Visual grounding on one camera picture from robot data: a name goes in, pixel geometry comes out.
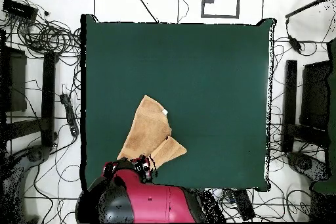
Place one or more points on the tan terry towel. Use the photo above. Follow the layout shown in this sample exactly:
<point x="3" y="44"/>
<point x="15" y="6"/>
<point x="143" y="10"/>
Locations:
<point x="149" y="129"/>

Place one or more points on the dark green table cloth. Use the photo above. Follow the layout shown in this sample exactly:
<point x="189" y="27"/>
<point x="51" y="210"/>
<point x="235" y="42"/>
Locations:
<point x="210" y="90"/>

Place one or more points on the black tripod base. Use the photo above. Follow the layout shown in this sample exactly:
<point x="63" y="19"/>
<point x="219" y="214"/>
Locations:
<point x="305" y="165"/>
<point x="35" y="155"/>

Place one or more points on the black flat panel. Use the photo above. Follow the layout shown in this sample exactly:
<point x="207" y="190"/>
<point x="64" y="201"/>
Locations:
<point x="315" y="95"/>
<point x="15" y="82"/>

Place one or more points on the black power strip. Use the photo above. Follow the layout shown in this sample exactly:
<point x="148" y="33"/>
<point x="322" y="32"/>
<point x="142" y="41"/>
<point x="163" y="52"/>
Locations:
<point x="70" y="116"/>

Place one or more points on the black pole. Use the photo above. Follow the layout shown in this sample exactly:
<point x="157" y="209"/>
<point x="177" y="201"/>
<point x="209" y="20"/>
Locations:
<point x="304" y="8"/>

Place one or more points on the black oblong box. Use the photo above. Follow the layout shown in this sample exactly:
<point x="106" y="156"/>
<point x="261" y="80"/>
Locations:
<point x="244" y="204"/>

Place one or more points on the black stand frame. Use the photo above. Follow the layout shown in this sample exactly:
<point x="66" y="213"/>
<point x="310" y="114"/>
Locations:
<point x="48" y="98"/>
<point x="290" y="98"/>

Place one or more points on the black power adapter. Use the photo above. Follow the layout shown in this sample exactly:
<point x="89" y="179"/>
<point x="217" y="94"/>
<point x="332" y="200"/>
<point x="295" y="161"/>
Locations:
<point x="295" y="44"/>

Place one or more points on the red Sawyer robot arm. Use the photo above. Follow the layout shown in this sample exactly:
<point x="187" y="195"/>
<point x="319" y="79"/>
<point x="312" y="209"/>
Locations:
<point x="152" y="197"/>

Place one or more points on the black electronics box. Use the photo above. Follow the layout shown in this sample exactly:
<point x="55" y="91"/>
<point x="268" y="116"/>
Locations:
<point x="19" y="9"/>

